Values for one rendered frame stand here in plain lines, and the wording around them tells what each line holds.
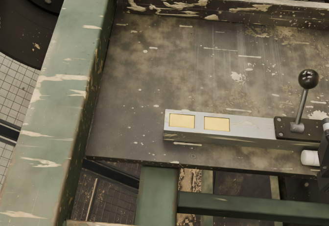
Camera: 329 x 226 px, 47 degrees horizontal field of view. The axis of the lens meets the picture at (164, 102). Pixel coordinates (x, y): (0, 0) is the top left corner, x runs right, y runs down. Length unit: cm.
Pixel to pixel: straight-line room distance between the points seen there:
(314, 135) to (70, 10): 58
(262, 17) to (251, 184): 188
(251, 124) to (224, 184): 216
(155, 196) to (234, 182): 212
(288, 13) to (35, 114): 65
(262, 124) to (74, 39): 42
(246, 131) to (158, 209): 23
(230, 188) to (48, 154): 229
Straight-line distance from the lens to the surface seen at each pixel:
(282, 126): 78
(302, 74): 74
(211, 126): 76
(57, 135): 68
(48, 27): 135
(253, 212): 80
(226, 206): 79
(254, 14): 100
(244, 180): 281
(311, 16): 104
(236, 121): 77
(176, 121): 75
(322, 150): 56
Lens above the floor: 205
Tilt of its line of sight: 31 degrees down
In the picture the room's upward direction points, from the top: 60 degrees counter-clockwise
